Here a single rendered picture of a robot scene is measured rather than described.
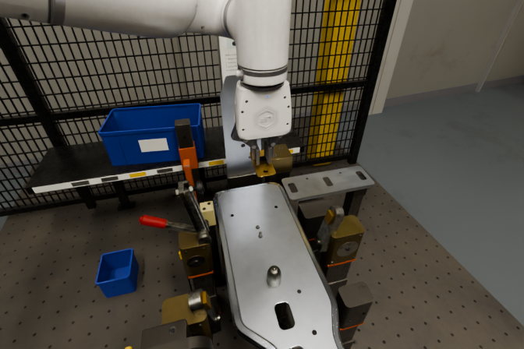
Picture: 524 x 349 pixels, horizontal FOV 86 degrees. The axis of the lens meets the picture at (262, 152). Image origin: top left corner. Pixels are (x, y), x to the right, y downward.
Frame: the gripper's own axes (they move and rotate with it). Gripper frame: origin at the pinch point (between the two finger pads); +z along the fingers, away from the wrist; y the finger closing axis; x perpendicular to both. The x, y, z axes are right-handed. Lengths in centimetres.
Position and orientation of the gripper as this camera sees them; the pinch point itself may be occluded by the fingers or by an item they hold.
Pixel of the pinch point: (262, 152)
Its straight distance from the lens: 57.3
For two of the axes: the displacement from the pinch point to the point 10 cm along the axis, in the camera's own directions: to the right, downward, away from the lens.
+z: 0.0, 8.1, 5.9
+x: -2.5, -5.7, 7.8
